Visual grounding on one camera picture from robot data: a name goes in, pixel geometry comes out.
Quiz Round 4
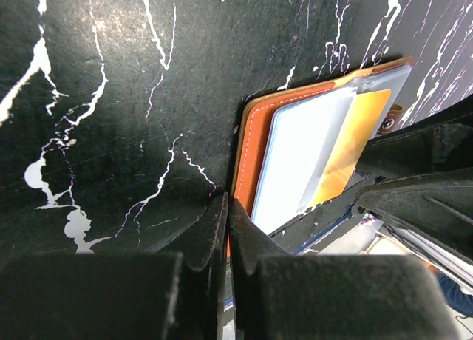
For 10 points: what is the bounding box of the brown leather card holder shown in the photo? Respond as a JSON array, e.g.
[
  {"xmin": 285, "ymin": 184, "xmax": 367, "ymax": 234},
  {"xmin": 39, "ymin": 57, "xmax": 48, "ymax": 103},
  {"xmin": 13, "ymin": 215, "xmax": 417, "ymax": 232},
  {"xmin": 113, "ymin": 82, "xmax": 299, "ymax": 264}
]
[{"xmin": 231, "ymin": 57, "xmax": 415, "ymax": 234}]

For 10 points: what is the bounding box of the gold credit card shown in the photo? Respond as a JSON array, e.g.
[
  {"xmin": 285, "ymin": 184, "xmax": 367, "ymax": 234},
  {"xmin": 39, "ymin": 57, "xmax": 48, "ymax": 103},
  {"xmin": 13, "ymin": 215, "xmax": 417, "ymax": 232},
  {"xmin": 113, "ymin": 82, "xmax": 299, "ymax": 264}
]
[{"xmin": 307, "ymin": 89, "xmax": 391, "ymax": 208}]

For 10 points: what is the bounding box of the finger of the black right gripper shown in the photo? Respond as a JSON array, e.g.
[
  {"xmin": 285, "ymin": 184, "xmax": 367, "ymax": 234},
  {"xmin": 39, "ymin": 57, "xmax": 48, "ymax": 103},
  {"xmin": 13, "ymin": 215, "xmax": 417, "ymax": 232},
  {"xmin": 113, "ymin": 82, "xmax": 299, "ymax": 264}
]
[
  {"xmin": 356, "ymin": 96, "xmax": 472, "ymax": 178},
  {"xmin": 355, "ymin": 168, "xmax": 472, "ymax": 264}
]

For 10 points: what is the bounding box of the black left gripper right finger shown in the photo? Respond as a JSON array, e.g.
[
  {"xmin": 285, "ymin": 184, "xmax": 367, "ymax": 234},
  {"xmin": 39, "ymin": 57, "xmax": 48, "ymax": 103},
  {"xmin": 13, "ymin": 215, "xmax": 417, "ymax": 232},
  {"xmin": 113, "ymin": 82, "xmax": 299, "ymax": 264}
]
[{"xmin": 228, "ymin": 200, "xmax": 458, "ymax": 339}]

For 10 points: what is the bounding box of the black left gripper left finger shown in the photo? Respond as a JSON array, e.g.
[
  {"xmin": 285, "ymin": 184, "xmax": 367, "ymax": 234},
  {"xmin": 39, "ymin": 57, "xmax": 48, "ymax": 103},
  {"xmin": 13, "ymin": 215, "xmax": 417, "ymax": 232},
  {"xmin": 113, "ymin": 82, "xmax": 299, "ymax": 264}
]
[{"xmin": 1, "ymin": 193, "xmax": 228, "ymax": 339}]

